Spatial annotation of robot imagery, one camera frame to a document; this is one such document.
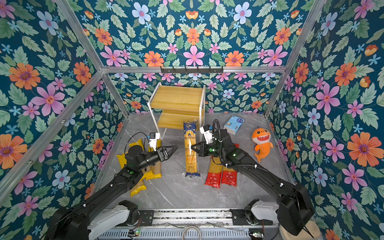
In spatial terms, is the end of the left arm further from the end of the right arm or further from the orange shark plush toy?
the orange shark plush toy

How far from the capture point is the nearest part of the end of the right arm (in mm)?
583

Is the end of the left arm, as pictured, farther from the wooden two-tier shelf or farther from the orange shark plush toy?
the orange shark plush toy
